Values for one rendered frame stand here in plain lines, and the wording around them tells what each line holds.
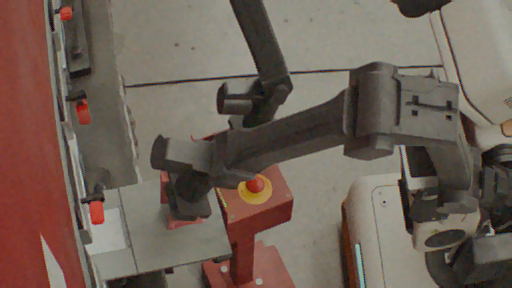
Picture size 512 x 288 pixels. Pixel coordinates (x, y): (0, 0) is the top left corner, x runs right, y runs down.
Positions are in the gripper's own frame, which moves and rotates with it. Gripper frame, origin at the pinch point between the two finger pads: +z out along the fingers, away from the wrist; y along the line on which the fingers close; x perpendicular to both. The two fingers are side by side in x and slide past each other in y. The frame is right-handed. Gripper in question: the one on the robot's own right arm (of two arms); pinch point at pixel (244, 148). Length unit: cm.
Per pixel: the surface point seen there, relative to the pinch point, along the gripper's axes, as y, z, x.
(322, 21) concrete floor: -84, 58, -77
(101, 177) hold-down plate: 34.8, -3.2, 1.0
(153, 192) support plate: 29.3, -14.6, 13.0
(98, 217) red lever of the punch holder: 49, -42, 29
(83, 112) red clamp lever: 42, -32, 3
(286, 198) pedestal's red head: -3.4, -0.8, 14.6
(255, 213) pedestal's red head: 3.7, 1.5, 15.1
